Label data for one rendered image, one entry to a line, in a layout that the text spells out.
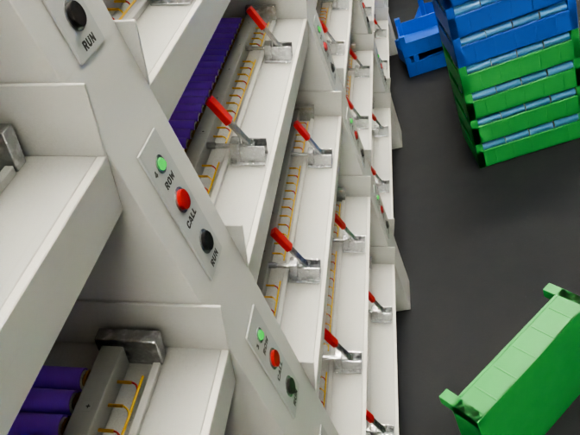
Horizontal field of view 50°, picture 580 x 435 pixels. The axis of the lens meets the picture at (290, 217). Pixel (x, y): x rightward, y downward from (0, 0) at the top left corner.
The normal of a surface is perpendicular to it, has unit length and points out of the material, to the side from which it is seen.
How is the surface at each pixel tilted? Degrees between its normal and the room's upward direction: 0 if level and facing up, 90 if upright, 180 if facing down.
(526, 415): 90
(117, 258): 90
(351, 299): 17
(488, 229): 0
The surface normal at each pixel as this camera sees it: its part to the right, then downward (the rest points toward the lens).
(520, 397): 0.58, 0.30
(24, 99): -0.11, 0.63
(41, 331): 0.99, 0.02
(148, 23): -0.07, -0.78
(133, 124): 0.93, -0.21
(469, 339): -0.35, -0.75
